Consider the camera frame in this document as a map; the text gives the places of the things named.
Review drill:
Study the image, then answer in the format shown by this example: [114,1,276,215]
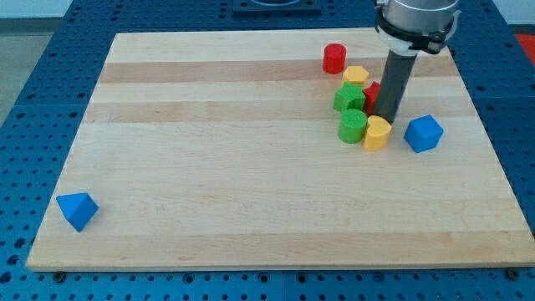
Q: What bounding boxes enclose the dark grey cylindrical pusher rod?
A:
[373,51,416,124]

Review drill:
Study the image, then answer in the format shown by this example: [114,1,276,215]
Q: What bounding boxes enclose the red star block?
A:
[362,81,380,115]

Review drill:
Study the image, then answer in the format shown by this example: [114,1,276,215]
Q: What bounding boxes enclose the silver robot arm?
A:
[373,0,461,124]

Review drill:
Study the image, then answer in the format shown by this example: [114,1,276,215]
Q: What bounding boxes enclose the green star block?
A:
[333,82,365,112]

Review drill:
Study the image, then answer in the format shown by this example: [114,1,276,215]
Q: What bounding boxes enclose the yellow hexagon block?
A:
[342,66,369,85]

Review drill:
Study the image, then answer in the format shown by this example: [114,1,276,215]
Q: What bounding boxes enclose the red cylinder block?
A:
[323,43,347,74]

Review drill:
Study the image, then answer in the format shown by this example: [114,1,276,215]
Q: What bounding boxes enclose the blue cube block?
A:
[404,115,444,153]

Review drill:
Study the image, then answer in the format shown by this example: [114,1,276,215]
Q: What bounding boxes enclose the green cylinder block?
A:
[338,109,368,144]

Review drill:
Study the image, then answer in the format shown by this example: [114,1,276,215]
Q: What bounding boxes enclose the yellow heart block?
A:
[364,115,392,151]

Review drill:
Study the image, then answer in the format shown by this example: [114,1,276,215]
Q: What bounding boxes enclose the light wooden board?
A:
[26,28,534,272]

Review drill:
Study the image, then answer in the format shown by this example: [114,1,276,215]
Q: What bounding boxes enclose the blue triangle block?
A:
[56,192,99,232]

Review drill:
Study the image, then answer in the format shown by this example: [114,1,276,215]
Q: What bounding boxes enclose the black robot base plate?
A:
[232,0,322,16]

